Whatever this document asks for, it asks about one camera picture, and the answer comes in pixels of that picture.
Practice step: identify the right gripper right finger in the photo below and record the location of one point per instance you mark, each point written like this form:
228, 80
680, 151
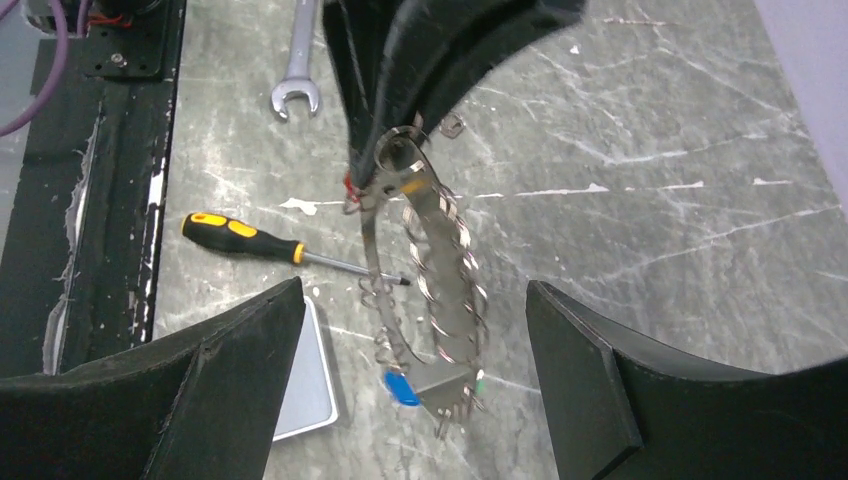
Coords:
621, 405

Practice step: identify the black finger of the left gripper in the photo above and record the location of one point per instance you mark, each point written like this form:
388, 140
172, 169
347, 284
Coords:
396, 61

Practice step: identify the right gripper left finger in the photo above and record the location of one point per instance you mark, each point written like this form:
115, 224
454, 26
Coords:
200, 403

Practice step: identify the small detached silver key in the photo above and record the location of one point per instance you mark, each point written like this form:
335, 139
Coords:
452, 125

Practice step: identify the silver open-end wrench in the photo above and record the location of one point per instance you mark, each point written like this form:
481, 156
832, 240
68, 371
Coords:
297, 82

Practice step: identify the grey rectangular tin box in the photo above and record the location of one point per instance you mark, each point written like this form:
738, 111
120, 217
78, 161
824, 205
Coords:
310, 401

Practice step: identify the yellow black screwdriver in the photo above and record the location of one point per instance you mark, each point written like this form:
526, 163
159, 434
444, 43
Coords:
231, 236

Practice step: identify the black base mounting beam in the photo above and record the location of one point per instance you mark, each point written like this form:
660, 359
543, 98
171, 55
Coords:
83, 190

